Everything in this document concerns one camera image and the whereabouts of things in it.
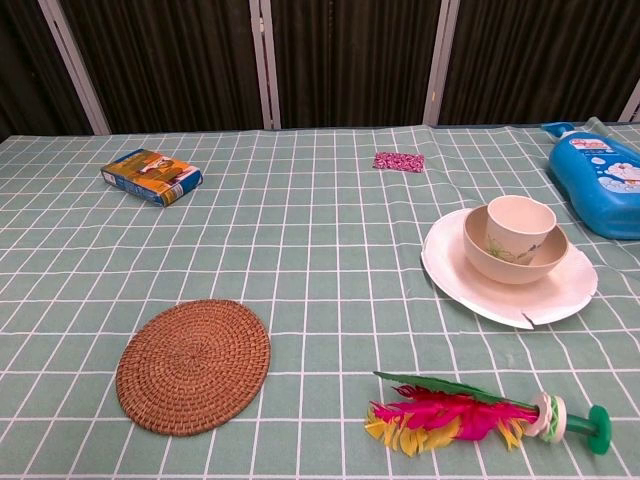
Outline green checked tablecloth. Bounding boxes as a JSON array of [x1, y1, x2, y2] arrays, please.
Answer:
[[0, 119, 640, 480]]

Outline beige bowl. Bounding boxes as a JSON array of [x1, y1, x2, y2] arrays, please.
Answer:
[[462, 204, 571, 287]]

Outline small white floral cup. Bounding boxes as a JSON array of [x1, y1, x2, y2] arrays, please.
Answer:
[[486, 195, 558, 266]]

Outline pink patterned sachet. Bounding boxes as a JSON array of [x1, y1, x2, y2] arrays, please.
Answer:
[[373, 151, 426, 175]]

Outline white paper plate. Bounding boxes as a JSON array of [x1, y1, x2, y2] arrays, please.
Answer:
[[421, 208, 599, 331]]

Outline round woven rattan coaster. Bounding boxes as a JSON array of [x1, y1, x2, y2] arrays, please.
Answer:
[[115, 298, 272, 437]]

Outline dark folding screen with frames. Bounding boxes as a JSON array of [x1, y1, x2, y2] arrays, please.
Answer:
[[0, 0, 640, 145]]

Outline blue and yellow carton box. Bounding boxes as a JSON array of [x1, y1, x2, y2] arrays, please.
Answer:
[[100, 148, 204, 208]]

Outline colourful feather shuttlecock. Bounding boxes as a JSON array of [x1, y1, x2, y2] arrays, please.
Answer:
[[364, 370, 613, 458]]

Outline blue pump soap bottle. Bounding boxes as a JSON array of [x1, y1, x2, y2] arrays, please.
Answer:
[[541, 116, 640, 241]]

